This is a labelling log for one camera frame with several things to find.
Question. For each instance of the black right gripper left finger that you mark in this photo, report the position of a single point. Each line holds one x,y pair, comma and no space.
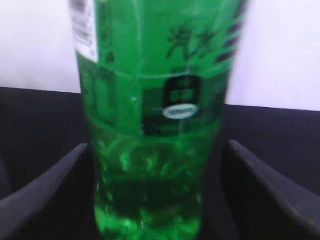
53,206

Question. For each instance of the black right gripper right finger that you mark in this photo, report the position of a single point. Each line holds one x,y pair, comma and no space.
265,205

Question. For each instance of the green plastic soda bottle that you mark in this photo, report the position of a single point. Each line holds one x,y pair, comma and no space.
153,76

